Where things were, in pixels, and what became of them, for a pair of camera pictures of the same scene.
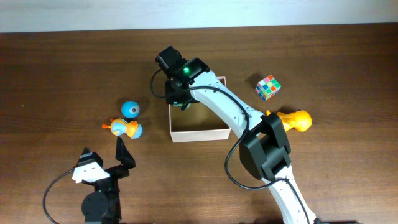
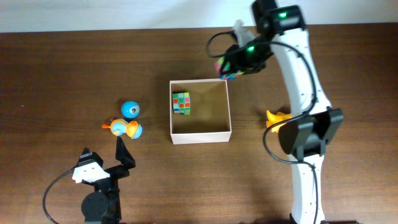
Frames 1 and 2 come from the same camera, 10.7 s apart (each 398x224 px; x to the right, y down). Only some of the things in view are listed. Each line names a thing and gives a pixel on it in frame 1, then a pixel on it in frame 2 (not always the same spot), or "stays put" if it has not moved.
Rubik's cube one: [268, 88] -> [222, 70]
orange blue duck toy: [119, 127] stays put
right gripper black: [175, 96] -> [234, 61]
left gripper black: [125, 158] stays put
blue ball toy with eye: [130, 109] stays put
